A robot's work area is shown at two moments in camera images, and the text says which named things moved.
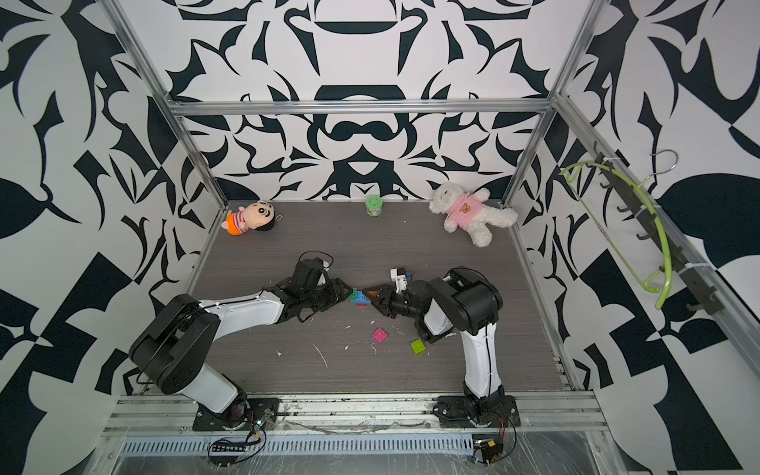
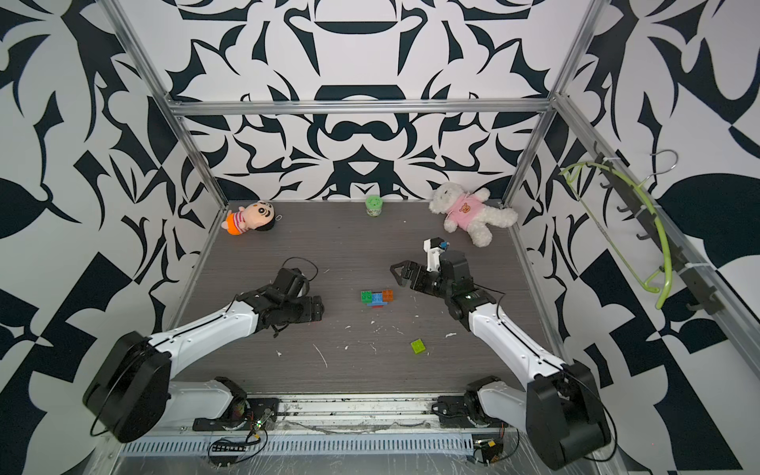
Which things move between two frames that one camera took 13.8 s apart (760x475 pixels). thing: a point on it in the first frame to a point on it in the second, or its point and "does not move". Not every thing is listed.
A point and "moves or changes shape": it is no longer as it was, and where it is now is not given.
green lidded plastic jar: (374, 205) does not move
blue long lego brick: (360, 298) moves or changes shape
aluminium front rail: (160, 416) does not move
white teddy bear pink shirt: (470, 211) does not move
